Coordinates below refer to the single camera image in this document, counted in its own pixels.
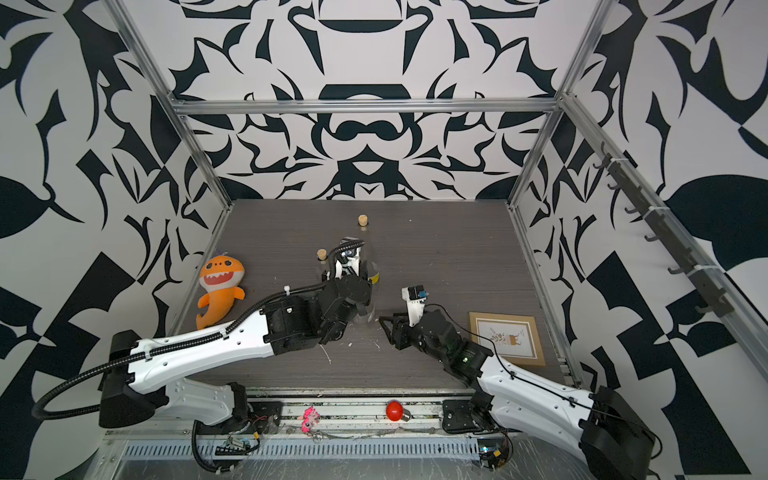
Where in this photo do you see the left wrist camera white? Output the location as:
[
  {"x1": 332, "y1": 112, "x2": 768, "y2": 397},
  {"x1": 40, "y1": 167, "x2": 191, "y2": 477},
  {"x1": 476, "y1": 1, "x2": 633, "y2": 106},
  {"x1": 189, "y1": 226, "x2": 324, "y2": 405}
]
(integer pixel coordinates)
[{"x1": 329, "y1": 240, "x2": 364, "y2": 278}]

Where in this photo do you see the red ball knob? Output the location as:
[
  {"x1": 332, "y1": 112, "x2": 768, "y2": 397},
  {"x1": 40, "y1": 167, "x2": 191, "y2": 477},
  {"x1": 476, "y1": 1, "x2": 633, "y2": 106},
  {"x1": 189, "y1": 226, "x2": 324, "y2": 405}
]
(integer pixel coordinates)
[{"x1": 385, "y1": 400, "x2": 406, "y2": 422}]

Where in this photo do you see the green circuit board left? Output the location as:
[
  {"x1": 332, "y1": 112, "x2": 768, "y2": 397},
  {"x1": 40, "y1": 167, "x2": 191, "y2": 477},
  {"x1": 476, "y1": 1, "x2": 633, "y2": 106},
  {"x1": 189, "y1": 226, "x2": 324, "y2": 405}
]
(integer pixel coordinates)
[{"x1": 215, "y1": 437, "x2": 260, "y2": 456}]

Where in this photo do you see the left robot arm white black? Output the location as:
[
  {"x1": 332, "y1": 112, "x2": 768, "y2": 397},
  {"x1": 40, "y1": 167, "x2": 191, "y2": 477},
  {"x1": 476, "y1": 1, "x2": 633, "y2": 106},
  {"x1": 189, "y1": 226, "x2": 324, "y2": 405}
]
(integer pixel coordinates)
[{"x1": 99, "y1": 275, "x2": 373, "y2": 429}]

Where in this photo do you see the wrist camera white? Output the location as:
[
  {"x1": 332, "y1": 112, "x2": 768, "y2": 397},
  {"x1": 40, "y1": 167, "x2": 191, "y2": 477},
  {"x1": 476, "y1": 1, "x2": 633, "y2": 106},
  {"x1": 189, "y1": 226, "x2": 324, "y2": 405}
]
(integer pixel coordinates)
[
  {"x1": 329, "y1": 240, "x2": 364, "y2": 278},
  {"x1": 401, "y1": 285, "x2": 428, "y2": 327}
]

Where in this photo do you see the circuit board right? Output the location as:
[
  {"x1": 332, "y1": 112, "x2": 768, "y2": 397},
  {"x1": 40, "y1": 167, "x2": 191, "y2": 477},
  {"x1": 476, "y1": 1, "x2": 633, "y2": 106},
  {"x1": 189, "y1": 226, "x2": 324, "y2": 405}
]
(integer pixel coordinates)
[{"x1": 479, "y1": 443, "x2": 513, "y2": 470}]

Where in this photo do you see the wooden framed picture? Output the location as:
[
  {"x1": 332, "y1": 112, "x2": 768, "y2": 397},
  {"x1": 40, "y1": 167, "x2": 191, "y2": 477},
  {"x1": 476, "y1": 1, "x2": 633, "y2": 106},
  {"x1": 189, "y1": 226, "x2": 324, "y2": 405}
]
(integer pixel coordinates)
[{"x1": 469, "y1": 312, "x2": 546, "y2": 367}]

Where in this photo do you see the glass bottle with cork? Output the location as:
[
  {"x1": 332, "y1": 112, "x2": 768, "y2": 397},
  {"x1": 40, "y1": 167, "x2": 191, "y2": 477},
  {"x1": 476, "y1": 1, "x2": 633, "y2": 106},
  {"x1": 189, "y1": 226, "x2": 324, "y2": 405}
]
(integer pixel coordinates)
[
  {"x1": 355, "y1": 260, "x2": 380, "y2": 324},
  {"x1": 316, "y1": 249, "x2": 337, "y2": 282}
]

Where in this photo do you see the orange shark plush toy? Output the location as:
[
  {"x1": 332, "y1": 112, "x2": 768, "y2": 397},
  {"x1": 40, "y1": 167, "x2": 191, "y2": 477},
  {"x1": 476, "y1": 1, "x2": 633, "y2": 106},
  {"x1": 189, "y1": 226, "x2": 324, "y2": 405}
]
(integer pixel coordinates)
[{"x1": 195, "y1": 255, "x2": 246, "y2": 330}]

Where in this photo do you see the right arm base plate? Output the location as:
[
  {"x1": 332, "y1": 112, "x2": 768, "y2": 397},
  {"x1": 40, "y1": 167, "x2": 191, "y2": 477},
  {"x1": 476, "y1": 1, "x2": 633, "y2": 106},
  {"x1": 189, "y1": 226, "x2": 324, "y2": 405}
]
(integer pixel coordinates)
[{"x1": 441, "y1": 400, "x2": 495, "y2": 435}]

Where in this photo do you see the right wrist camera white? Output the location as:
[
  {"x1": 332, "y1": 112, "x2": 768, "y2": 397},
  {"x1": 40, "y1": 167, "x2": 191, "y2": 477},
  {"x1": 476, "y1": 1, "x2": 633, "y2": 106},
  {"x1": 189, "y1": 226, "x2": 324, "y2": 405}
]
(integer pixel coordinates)
[{"x1": 401, "y1": 285, "x2": 428, "y2": 327}]

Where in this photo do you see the black corrugated cable conduit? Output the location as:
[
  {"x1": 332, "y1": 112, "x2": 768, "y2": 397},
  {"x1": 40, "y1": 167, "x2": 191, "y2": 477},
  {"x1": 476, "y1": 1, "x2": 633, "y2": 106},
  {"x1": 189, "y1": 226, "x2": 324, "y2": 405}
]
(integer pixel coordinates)
[{"x1": 31, "y1": 238, "x2": 366, "y2": 421}]

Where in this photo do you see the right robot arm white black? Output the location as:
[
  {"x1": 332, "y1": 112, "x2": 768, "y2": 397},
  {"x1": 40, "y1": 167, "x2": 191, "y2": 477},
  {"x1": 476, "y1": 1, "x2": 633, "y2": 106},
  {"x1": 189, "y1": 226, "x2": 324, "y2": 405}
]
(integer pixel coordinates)
[{"x1": 379, "y1": 311, "x2": 656, "y2": 479}]

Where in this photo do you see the white slotted cable duct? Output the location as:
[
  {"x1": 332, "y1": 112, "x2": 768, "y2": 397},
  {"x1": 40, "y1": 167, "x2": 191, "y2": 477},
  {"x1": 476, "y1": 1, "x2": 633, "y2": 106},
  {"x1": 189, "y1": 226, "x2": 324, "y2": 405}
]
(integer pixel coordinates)
[{"x1": 122, "y1": 437, "x2": 480, "y2": 461}]

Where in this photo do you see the pink clip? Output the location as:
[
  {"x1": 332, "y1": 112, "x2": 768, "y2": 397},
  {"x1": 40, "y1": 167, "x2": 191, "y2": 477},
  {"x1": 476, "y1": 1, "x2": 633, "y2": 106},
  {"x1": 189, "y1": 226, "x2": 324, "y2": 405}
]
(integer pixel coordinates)
[{"x1": 301, "y1": 406, "x2": 321, "y2": 436}]

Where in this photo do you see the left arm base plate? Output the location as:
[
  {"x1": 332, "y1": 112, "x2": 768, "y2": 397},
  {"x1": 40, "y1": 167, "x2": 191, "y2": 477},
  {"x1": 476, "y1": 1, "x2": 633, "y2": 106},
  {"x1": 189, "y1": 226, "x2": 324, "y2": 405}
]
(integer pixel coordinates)
[{"x1": 193, "y1": 401, "x2": 284, "y2": 435}]

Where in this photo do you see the far tall glass bottle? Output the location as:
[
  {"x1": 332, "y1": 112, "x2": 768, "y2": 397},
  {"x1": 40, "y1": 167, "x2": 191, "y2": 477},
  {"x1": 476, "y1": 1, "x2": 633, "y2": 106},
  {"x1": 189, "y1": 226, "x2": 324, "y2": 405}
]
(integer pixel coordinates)
[{"x1": 357, "y1": 214, "x2": 380, "y2": 287}]

